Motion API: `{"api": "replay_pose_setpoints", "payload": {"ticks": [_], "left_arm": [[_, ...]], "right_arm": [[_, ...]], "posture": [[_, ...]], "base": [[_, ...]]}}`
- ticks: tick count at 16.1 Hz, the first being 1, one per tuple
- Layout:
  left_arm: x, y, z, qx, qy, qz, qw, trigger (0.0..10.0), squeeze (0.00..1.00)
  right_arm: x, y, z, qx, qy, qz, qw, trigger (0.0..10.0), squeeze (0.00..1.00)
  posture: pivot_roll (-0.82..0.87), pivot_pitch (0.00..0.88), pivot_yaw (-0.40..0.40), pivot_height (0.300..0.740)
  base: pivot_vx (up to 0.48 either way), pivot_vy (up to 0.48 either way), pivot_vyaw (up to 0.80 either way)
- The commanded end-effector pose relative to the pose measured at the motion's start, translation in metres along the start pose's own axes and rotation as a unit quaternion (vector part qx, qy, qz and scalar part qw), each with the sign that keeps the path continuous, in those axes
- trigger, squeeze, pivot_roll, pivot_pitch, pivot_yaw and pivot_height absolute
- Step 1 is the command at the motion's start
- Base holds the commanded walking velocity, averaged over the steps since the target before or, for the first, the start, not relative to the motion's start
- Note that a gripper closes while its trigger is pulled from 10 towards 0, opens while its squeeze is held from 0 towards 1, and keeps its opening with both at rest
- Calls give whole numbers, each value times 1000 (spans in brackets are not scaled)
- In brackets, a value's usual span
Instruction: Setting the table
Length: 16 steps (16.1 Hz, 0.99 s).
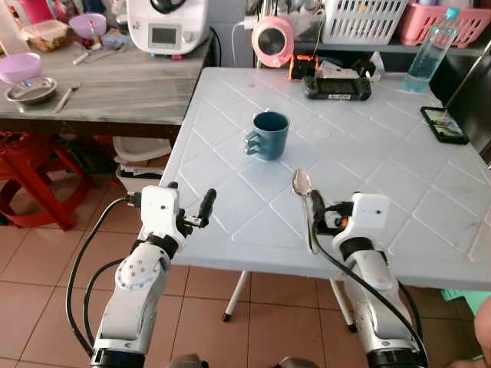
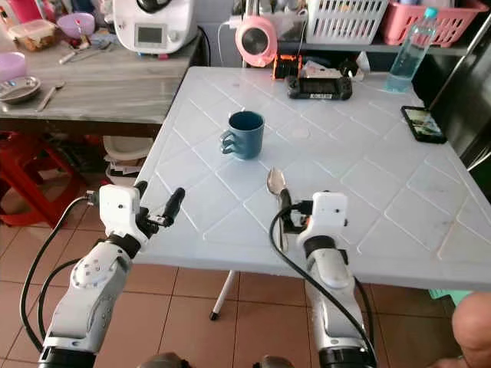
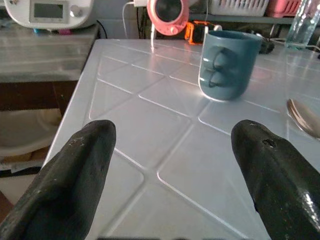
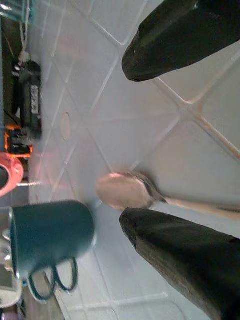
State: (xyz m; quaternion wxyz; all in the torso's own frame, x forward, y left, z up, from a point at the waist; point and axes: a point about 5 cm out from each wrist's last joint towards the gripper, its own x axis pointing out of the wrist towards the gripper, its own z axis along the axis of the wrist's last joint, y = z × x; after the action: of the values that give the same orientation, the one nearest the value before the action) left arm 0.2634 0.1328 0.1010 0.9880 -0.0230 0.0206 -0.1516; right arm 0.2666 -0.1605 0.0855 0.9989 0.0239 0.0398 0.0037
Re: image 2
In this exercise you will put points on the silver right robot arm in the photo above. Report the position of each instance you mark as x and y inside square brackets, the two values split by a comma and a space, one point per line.
[334, 299]

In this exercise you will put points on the white plastic basket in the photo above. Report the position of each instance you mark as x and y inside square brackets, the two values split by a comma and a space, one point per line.
[345, 23]

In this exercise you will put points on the black handheld controller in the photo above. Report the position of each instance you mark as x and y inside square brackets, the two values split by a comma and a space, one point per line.
[318, 87]

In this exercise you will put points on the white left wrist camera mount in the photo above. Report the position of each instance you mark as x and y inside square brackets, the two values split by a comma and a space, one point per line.
[117, 208]

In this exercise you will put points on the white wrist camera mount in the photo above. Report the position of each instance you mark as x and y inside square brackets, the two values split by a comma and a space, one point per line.
[328, 211]
[117, 208]

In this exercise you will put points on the clear plastic water bottle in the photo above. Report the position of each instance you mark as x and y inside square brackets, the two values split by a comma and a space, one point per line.
[410, 57]

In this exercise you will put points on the clear plastic food container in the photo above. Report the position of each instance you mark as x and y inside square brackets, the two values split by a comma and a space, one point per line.
[34, 35]

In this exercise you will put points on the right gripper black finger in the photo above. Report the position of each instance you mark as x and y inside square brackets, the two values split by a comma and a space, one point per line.
[285, 204]

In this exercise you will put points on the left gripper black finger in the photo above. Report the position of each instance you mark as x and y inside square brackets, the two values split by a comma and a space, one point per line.
[173, 203]
[141, 186]

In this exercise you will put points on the pink round appliance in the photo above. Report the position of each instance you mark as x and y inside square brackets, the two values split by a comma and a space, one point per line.
[255, 40]

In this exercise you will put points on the dark blue mug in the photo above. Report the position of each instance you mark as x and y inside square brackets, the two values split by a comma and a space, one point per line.
[245, 139]

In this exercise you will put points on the large purple plastic bowl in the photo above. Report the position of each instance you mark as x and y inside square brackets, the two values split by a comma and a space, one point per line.
[11, 67]

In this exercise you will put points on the orange and black device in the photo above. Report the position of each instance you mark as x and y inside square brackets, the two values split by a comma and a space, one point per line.
[282, 67]

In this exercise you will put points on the white plastic bin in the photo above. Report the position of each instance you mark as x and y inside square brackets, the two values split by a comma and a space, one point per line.
[126, 149]

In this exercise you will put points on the pink plastic basket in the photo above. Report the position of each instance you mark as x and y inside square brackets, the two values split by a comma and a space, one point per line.
[464, 27]

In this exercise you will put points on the green plastic stool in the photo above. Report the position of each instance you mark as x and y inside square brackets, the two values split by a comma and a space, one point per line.
[443, 294]

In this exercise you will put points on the white kitchen machine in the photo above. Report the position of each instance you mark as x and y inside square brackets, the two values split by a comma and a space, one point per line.
[153, 34]

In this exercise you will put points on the person's bare leg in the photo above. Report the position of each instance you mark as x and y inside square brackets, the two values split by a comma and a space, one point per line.
[472, 330]

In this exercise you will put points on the red plastic stool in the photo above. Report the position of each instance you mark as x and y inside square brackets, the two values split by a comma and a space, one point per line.
[23, 165]

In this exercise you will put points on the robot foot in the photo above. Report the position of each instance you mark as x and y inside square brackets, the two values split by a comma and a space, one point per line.
[278, 363]
[176, 362]

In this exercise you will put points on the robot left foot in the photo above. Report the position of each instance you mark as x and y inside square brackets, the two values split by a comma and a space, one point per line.
[176, 362]

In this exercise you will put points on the small purple bowl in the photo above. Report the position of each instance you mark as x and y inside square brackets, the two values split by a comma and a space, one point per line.
[75, 25]

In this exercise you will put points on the white plastic table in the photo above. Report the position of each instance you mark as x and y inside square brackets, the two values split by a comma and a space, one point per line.
[345, 153]

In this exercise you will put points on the grey wooden table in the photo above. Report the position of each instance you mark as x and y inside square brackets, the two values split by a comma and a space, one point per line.
[115, 88]

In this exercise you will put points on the black smartphone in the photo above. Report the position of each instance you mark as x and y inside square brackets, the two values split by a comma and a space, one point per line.
[423, 125]

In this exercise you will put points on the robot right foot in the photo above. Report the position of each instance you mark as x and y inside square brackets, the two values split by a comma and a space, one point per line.
[278, 363]

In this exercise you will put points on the metal cutlery piece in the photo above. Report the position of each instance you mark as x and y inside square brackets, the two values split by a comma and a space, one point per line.
[70, 55]

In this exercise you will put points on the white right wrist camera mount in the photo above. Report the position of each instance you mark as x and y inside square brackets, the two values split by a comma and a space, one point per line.
[328, 211]

